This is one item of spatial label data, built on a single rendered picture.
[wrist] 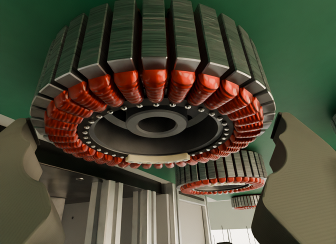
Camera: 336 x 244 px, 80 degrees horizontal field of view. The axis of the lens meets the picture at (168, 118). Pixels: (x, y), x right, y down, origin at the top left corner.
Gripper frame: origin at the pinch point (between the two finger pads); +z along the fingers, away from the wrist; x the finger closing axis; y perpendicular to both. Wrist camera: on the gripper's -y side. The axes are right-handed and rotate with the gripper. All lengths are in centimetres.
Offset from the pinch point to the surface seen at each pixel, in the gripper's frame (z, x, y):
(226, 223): 305, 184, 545
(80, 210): 17.8, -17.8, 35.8
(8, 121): 3.2, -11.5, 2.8
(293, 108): 2.4, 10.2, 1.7
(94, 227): 3.4, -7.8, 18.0
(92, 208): 5.2, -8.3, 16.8
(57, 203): 13.1, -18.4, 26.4
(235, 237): 271, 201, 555
